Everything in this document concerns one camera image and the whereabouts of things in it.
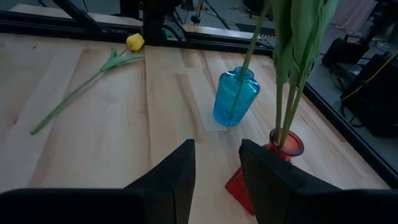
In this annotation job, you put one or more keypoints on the black equipment case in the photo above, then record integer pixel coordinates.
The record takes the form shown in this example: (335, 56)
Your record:
(373, 109)

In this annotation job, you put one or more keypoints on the blue glass vase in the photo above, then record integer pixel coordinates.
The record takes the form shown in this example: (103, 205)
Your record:
(227, 105)

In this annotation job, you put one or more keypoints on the red glass vase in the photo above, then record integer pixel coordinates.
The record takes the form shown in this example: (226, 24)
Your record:
(295, 147)

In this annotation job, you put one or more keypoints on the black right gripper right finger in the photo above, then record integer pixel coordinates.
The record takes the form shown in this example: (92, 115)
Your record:
(280, 193)

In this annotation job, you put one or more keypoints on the pink artificial tulip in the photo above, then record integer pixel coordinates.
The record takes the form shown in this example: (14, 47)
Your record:
(326, 18)
(303, 37)
(254, 40)
(281, 46)

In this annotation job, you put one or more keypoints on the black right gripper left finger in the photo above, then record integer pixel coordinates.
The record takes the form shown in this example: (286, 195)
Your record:
(155, 193)

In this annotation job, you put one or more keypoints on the black tripod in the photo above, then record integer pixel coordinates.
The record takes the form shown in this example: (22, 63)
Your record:
(196, 19)

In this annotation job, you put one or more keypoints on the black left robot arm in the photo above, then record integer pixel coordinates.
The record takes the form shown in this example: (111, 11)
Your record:
(154, 28)

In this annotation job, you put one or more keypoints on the black aluminium table frame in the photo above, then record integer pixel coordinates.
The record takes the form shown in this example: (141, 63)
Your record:
(217, 45)

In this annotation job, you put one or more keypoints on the small black box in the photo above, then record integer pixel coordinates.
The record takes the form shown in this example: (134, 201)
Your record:
(342, 51)

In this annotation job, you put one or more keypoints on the pink cloth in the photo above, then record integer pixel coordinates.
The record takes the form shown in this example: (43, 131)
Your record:
(354, 14)

